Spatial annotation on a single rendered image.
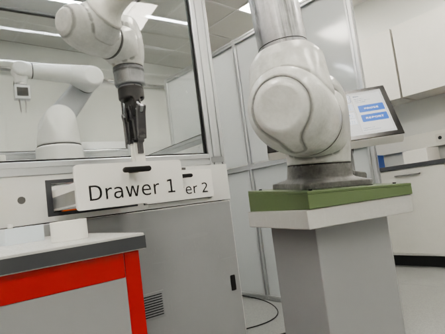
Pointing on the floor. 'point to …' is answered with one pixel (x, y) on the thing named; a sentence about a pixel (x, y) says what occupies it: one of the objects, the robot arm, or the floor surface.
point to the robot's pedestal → (337, 267)
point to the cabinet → (184, 266)
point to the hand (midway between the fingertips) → (138, 155)
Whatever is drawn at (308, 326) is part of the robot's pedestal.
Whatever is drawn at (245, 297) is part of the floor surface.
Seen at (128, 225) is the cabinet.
